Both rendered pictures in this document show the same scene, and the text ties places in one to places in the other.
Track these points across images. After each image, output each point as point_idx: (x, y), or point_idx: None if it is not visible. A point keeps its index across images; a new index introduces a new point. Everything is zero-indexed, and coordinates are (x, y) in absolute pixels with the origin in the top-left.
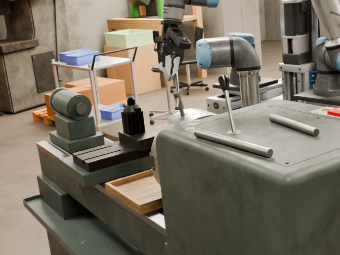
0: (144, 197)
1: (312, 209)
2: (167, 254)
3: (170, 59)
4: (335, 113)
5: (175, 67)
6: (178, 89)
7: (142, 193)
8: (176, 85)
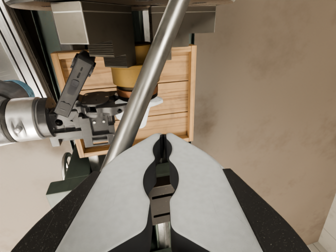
0: (169, 80)
1: None
2: None
3: (187, 216)
4: None
5: (130, 170)
6: None
7: (166, 93)
8: (173, 28)
